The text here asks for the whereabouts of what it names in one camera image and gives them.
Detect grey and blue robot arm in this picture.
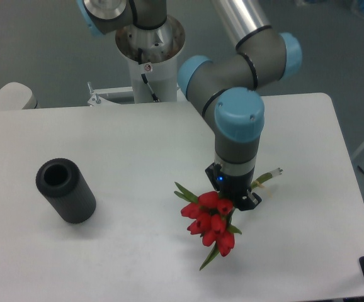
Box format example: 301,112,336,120
77,1,302,211

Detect white pedestal base bracket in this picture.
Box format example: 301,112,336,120
87,81,186,106

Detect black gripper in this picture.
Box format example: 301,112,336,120
205,163,262,210

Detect white chair seat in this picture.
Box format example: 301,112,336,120
0,82,39,111

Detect dark grey ribbed vase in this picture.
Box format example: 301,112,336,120
35,158,96,224

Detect red tulip bouquet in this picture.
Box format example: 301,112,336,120
173,167,285,271

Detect black cable on pedestal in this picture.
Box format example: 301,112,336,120
137,47,161,103

